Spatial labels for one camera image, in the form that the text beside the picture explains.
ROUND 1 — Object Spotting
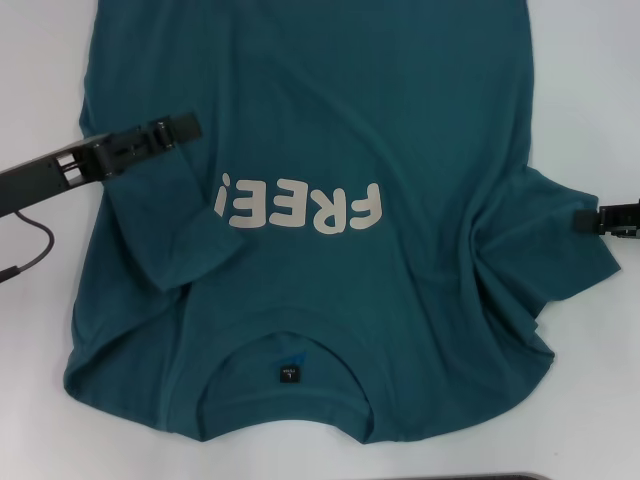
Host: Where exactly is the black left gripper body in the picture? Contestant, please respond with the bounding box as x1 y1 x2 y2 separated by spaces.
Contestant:
0 134 114 219

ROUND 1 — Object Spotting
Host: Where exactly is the teal FREE print t-shirt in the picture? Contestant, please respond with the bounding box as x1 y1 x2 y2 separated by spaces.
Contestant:
62 0 624 444

